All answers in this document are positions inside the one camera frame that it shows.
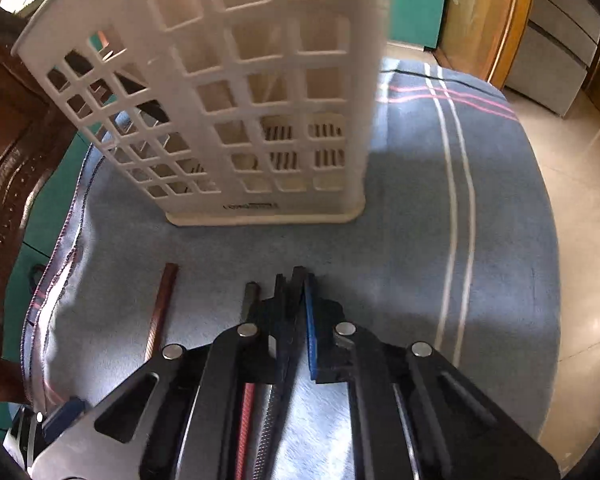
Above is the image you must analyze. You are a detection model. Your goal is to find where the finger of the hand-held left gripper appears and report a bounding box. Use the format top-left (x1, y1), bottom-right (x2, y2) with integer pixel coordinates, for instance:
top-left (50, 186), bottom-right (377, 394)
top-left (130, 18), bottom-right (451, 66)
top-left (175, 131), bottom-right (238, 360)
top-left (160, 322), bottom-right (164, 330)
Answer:
top-left (42, 396), bottom-right (87, 437)

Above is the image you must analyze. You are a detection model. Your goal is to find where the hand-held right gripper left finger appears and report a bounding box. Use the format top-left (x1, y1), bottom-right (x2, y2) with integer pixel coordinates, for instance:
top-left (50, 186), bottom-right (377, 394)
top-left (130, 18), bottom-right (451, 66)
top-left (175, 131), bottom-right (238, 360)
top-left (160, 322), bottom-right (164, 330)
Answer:
top-left (30, 272), bottom-right (301, 480)

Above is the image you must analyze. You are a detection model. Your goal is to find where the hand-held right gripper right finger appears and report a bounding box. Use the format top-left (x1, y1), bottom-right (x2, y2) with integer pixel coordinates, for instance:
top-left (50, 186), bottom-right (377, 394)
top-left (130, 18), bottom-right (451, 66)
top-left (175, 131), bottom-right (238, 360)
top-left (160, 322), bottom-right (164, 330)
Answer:
top-left (292, 266), bottom-right (561, 480)

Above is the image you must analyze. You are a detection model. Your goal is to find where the white plastic utensil basket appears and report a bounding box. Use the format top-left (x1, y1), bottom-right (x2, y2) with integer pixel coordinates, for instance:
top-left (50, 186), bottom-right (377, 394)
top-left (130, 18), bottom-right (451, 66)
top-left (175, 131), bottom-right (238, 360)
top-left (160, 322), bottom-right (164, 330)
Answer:
top-left (10, 0), bottom-right (393, 227)

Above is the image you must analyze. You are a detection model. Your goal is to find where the blue plaid cloth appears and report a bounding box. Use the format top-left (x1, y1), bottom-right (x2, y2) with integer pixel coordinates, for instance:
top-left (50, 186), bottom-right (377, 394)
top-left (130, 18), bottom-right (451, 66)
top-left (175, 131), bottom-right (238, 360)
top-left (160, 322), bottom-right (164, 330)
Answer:
top-left (20, 57), bottom-right (563, 480)

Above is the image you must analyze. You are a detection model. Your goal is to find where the carved wooden chair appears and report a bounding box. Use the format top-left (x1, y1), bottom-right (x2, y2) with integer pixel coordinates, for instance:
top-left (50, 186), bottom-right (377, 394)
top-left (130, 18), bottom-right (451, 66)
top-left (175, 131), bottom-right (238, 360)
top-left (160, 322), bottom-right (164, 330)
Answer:
top-left (0, 7), bottom-right (83, 403)

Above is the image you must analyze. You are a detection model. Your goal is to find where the wooden framed sliding glass door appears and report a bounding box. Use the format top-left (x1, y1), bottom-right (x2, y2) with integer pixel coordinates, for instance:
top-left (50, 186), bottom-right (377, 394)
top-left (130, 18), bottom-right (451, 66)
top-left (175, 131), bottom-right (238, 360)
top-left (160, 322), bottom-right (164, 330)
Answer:
top-left (437, 0), bottom-right (538, 103)

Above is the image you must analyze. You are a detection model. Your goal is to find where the silver refrigerator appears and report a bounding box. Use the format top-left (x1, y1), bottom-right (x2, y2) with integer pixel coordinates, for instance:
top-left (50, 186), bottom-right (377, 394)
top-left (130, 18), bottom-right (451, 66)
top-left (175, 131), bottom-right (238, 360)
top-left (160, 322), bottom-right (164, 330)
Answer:
top-left (502, 0), bottom-right (600, 118)

